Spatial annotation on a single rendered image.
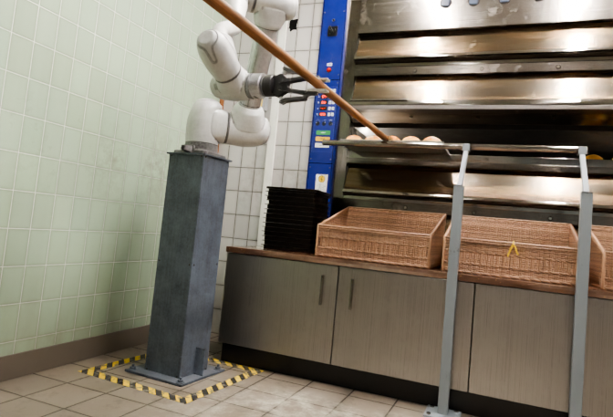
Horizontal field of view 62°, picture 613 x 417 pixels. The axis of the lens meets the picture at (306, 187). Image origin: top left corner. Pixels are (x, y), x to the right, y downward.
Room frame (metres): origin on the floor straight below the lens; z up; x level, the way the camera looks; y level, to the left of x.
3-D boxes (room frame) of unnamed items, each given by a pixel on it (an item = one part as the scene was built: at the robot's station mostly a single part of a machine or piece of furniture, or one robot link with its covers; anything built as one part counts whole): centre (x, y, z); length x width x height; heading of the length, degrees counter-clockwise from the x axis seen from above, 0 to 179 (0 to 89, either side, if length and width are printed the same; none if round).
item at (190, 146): (2.38, 0.52, 1.03); 0.22 x 0.18 x 0.06; 154
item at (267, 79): (1.74, 0.14, 1.20); 0.09 x 0.07 x 0.08; 67
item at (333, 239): (2.59, -0.41, 0.72); 0.56 x 0.49 x 0.28; 68
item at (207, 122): (2.40, 0.51, 1.17); 0.18 x 0.16 x 0.22; 108
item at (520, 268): (2.37, -0.97, 0.72); 0.56 x 0.49 x 0.28; 68
